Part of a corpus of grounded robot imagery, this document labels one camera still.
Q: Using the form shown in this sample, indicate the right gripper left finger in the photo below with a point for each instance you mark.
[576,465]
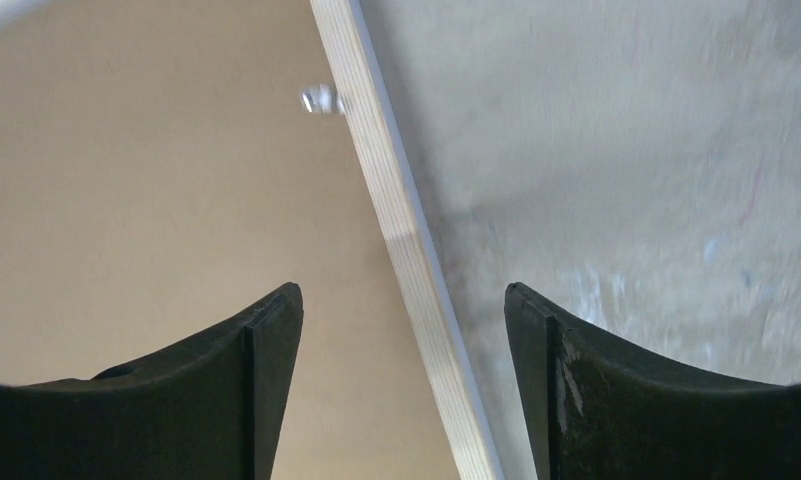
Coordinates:
[210,406]

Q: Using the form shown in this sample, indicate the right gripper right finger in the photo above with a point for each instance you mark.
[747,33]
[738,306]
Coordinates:
[597,406]

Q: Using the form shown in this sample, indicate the white wooden picture frame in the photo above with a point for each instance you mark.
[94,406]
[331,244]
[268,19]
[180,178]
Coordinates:
[364,101]

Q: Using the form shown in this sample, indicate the brown cardboard backing board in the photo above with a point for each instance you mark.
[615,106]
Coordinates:
[158,174]

